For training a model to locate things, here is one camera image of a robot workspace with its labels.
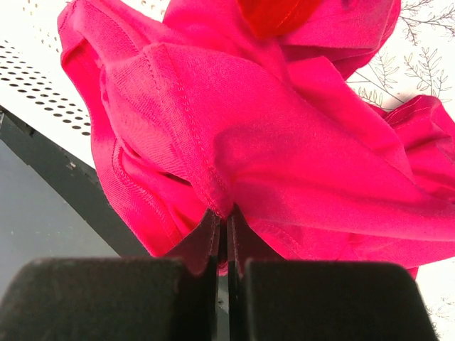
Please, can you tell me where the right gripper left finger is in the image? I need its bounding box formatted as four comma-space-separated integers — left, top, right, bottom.
1, 211, 220, 340

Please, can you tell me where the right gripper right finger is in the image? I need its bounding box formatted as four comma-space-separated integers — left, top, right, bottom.
227, 208, 437, 340

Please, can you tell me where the magenta t shirt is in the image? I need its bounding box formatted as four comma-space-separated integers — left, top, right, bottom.
58, 1, 454, 273

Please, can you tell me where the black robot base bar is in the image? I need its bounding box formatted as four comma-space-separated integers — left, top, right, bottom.
0, 104, 228, 341

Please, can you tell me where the red t shirt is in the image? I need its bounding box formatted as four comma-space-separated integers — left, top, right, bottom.
237, 0, 321, 38

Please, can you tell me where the white perforated plastic basket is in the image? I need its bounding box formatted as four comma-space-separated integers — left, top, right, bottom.
0, 0, 168, 168

